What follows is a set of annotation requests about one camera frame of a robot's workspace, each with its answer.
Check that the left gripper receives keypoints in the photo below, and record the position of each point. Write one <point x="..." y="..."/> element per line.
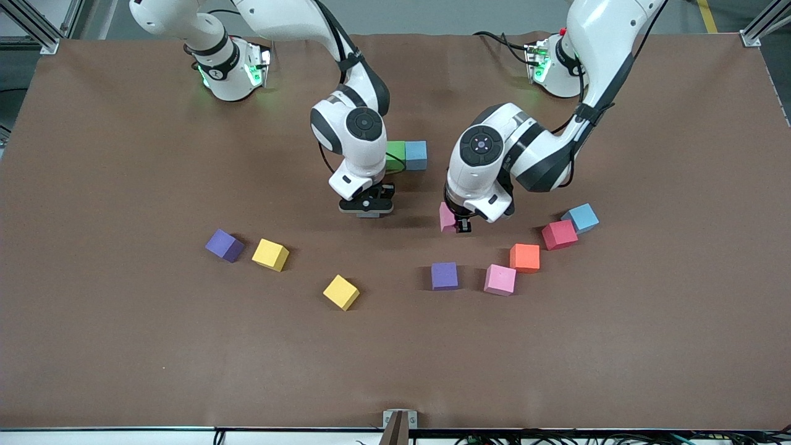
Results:
<point x="463" y="224"/>

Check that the pink foam cube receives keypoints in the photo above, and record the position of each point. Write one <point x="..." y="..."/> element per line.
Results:
<point x="500" y="279"/>
<point x="447" y="217"/>

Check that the green foam cube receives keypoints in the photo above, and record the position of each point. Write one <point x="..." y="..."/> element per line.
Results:
<point x="397" y="151"/>

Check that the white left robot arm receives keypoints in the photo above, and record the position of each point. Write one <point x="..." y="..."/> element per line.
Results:
<point x="593" y="37"/>

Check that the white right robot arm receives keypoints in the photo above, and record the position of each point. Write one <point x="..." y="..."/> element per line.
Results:
<point x="290" y="18"/>

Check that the purple foam cube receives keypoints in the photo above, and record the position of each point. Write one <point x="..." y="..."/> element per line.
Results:
<point x="223" y="244"/>
<point x="444" y="275"/>

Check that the orange foam cube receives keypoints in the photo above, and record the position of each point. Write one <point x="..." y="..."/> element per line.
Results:
<point x="524" y="257"/>

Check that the red foam cube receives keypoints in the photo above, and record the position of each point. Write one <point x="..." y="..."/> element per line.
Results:
<point x="558" y="233"/>

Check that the yellow foam cube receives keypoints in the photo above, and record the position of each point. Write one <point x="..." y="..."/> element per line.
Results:
<point x="269" y="253"/>
<point x="340" y="291"/>

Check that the brown table cover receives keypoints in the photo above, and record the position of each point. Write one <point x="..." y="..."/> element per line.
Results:
<point x="123" y="346"/>

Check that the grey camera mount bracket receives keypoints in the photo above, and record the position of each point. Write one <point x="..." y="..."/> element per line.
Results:
<point x="398" y="426"/>

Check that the aluminium frame extrusion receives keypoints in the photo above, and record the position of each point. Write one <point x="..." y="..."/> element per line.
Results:
<point x="751" y="38"/>
<point x="71" y="18"/>
<point x="43" y="42"/>

